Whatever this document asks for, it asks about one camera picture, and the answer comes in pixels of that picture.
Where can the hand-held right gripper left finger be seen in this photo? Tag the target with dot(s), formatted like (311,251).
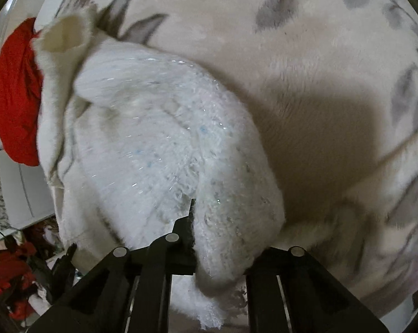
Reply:
(180,246)

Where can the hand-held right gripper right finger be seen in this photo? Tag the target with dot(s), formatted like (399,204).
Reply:
(300,270)

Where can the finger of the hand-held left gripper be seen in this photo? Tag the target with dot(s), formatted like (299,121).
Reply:
(64,270)

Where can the white fluffy sweater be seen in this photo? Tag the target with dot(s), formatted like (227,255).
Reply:
(153,152)

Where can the pile of red clothes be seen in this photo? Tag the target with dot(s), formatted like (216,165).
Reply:
(11,277)

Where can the red cloth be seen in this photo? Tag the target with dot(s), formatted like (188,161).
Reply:
(16,93)

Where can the cream leaf print blanket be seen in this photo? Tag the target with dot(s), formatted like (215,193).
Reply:
(299,76)

